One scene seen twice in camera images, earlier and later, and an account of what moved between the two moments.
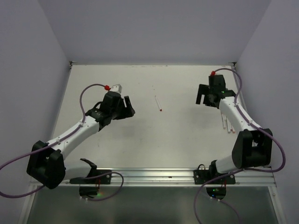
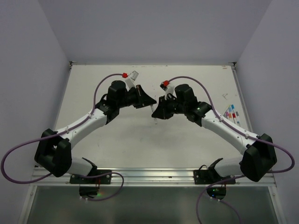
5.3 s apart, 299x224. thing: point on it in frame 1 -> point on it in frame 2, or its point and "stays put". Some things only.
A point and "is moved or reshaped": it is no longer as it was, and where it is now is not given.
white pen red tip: [159, 105] is moved or reshaped
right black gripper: [203, 88] -> [161, 111]
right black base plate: [203, 177] stays put
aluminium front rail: [174, 178] stays put
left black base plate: [104, 179] stays put
